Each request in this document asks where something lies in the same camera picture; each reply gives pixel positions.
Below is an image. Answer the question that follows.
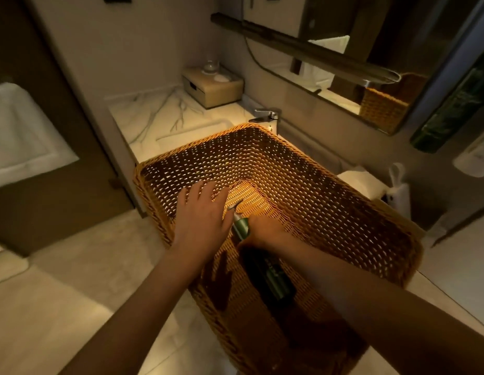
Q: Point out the person's left hand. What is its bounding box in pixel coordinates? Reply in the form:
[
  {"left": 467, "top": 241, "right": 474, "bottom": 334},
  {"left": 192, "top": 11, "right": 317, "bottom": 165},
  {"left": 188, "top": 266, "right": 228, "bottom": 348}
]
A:
[{"left": 170, "top": 180, "right": 237, "bottom": 263}]

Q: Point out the person's right hand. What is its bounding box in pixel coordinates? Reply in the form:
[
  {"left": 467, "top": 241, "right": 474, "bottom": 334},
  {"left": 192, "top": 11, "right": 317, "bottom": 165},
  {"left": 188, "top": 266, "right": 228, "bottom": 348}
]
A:
[{"left": 237, "top": 215, "right": 292, "bottom": 251}]

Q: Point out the green pump bottle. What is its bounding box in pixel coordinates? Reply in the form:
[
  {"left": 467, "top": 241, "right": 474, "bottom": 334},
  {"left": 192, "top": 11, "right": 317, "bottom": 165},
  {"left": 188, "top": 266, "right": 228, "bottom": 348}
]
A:
[{"left": 226, "top": 200, "right": 298, "bottom": 303}]

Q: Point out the person's left forearm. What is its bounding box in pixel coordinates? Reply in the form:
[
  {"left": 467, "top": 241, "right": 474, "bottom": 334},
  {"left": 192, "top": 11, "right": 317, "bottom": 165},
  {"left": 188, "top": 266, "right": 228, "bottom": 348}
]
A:
[{"left": 58, "top": 246, "right": 213, "bottom": 375}]

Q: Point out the person's right forearm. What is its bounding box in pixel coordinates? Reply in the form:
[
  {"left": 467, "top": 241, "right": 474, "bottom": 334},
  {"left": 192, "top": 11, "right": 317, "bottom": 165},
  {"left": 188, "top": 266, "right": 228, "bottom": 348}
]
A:
[{"left": 279, "top": 237, "right": 484, "bottom": 375}]

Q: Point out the large woven wicker basket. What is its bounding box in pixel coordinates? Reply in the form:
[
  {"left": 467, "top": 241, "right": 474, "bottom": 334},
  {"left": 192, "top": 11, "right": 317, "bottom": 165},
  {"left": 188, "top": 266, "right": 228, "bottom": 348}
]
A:
[{"left": 133, "top": 123, "right": 425, "bottom": 375}]

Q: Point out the chrome sink faucet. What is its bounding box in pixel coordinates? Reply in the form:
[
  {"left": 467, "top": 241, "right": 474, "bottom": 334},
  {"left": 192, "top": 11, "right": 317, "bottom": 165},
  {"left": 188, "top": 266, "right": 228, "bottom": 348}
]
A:
[{"left": 248, "top": 108, "right": 282, "bottom": 136}]

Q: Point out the wooden tissue box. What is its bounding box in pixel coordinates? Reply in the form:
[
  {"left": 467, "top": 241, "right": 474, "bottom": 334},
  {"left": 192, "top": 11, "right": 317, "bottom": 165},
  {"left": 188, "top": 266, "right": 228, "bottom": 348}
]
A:
[{"left": 182, "top": 66, "right": 245, "bottom": 110}]

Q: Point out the folded white hand towel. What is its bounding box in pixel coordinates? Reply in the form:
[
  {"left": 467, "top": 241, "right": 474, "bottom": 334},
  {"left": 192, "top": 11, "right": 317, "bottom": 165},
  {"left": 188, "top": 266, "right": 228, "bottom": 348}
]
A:
[{"left": 337, "top": 170, "right": 389, "bottom": 200}]

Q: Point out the large white hanging towel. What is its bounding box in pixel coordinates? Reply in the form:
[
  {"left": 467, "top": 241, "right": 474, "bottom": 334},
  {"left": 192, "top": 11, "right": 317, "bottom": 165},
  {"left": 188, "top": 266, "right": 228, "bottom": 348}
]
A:
[{"left": 0, "top": 82, "right": 80, "bottom": 191}]

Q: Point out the long dark light bar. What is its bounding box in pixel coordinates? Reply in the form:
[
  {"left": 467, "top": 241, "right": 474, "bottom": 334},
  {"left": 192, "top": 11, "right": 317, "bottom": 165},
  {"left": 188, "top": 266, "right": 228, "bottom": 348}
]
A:
[{"left": 210, "top": 12, "right": 402, "bottom": 85}]

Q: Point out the white bath mat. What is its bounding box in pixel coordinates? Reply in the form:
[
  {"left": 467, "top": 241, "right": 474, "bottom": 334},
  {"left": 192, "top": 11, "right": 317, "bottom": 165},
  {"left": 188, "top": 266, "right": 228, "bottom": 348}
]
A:
[{"left": 0, "top": 241, "right": 30, "bottom": 288}]

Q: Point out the white drawstring pouch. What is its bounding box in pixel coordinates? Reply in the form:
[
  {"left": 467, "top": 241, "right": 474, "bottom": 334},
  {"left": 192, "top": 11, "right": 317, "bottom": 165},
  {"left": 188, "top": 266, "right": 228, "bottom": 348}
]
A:
[{"left": 384, "top": 163, "right": 413, "bottom": 221}]

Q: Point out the wall mirror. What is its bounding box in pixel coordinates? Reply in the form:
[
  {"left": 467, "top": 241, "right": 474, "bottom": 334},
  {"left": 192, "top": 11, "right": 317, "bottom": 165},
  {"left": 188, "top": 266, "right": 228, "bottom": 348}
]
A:
[{"left": 242, "top": 0, "right": 484, "bottom": 136}]

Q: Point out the wall-mounted green dispenser bottle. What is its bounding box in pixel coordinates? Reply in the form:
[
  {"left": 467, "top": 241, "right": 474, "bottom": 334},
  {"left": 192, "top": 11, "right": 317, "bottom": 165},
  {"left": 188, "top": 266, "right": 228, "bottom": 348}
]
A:
[{"left": 409, "top": 54, "right": 484, "bottom": 154}]

